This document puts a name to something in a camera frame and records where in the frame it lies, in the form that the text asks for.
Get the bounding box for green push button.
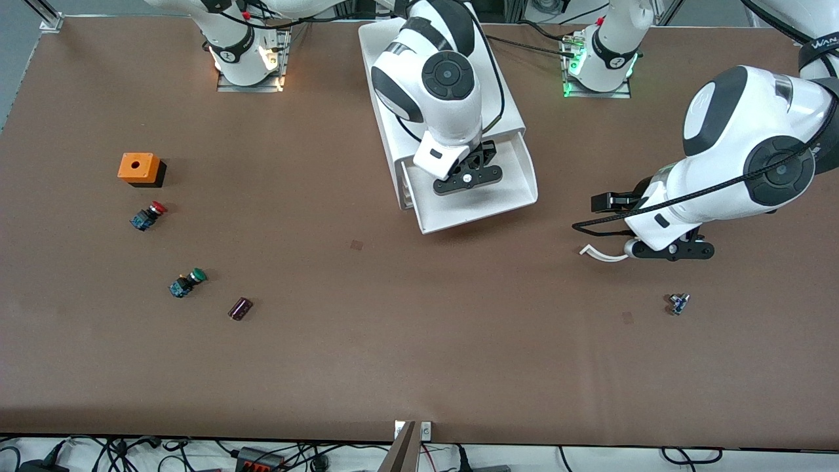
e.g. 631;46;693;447
169;267;208;299

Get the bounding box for red push button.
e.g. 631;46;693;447
130;201;167;231

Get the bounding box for white curved plastic piece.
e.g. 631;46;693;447
579;244;631;263

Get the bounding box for orange box with hole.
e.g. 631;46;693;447
118;153;167;189

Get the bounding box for black power strip red switches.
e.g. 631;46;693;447
236;446;286;472

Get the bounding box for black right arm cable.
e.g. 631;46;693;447
393;0;505;144

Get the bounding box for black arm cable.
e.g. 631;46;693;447
572;92;839;231
393;0;505;144

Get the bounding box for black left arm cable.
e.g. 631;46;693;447
572;92;839;231

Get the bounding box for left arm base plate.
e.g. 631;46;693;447
562;29;633;99

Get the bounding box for black cable on table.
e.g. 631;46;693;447
488;34;577;60
517;20;570;43

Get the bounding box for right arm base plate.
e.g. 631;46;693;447
216;28;290;92

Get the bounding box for black looped floor cable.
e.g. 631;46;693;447
661;446;723;465

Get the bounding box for brown wooden post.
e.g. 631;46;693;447
379;421;420;472

